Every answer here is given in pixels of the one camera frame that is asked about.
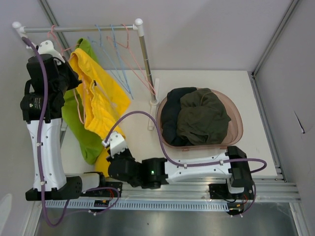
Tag lime green shorts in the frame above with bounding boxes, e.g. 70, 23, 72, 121
61, 37, 104, 165

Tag yellow shorts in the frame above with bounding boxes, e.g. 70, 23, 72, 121
67, 48, 131, 177

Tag pink wire hanger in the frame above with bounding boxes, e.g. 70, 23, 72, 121
106, 24, 152, 95

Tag navy dark shorts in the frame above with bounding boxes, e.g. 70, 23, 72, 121
160, 87, 197, 147

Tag olive green shorts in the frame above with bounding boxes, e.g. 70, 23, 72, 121
176, 88, 231, 146

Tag blue hanger with olive shorts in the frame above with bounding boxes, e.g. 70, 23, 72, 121
88, 25, 130, 95

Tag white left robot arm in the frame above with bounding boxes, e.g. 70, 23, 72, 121
20, 54, 107, 201

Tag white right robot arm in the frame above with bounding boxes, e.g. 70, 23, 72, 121
107, 146, 253, 199

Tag metal clothes rack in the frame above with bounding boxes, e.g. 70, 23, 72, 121
12, 18, 159, 117

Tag translucent pink plastic basin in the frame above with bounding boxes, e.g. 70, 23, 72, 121
157, 89, 243, 150

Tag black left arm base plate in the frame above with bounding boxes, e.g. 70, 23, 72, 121
97, 181, 123, 198

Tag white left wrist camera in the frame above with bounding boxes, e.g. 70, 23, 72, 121
37, 40, 65, 63

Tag slotted grey cable duct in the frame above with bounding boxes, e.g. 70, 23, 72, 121
43, 199, 244, 212

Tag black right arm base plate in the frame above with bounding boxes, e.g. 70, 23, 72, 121
208, 183, 254, 202

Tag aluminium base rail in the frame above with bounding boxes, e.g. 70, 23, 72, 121
121, 177, 301, 203

